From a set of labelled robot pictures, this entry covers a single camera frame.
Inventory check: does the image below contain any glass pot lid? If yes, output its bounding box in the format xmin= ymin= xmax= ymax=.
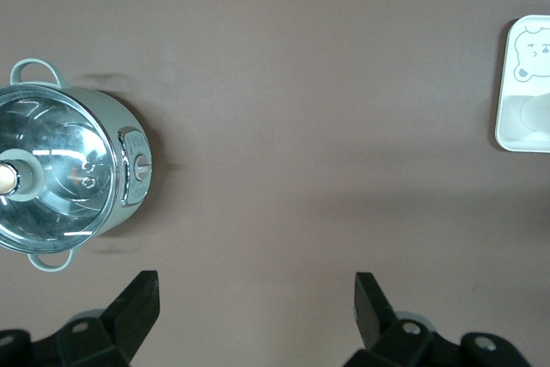
xmin=0 ymin=83 xmax=119 ymax=254

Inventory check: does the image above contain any pale green electric pot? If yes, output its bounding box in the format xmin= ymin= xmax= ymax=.
xmin=0 ymin=57 xmax=155 ymax=273

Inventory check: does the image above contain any cream tray with bear print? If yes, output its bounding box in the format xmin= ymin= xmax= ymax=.
xmin=492 ymin=14 xmax=550 ymax=153

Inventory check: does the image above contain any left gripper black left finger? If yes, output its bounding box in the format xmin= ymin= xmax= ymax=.
xmin=34 ymin=270 xmax=161 ymax=367

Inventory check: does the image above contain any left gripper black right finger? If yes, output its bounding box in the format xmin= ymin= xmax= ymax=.
xmin=343 ymin=271 xmax=465 ymax=367

